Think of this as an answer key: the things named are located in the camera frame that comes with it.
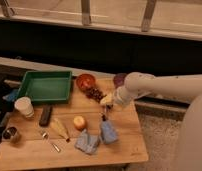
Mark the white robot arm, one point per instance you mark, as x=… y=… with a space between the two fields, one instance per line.
x=186 y=91

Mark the green plastic tray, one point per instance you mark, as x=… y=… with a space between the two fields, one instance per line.
x=46 y=87

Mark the purple bowl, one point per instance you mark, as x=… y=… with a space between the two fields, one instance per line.
x=118 y=79

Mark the black remote control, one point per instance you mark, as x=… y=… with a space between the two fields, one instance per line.
x=45 y=116

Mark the blue object behind tray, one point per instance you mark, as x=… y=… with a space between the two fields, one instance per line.
x=11 y=97

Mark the bunch of dark grapes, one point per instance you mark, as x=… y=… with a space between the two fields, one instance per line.
x=95 y=94

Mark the orange bowl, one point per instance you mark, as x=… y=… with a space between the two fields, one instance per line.
x=85 y=81

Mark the white paper cup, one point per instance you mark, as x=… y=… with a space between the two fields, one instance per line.
x=24 y=106

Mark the silver fork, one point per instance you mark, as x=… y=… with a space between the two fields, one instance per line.
x=46 y=137

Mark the small metal cup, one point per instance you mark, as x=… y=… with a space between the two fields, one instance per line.
x=11 y=134

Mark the blue-grey cloth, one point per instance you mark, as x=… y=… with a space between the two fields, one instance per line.
x=87 y=143

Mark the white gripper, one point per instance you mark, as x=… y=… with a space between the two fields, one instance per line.
x=121 y=97

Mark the blue brush with black handle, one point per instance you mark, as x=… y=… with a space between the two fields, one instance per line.
x=108 y=133

